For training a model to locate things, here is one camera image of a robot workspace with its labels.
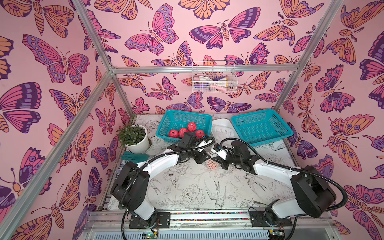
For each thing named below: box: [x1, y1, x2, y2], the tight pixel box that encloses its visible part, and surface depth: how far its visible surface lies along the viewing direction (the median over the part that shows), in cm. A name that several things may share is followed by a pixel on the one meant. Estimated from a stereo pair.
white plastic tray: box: [211, 118, 240, 144], surface depth 102 cm
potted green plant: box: [116, 123, 150, 154], surface depth 89 cm
